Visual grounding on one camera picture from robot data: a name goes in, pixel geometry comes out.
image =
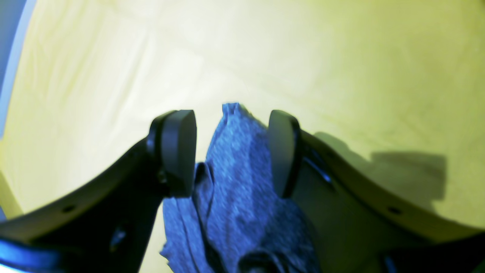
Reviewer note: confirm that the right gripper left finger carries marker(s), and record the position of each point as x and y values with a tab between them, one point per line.
105	225

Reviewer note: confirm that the grey long-sleeve T-shirt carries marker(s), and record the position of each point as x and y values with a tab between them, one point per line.
234	222

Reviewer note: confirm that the yellow table cloth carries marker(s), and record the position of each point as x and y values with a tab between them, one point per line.
395	87

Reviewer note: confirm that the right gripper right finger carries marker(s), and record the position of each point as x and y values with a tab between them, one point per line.
356	225

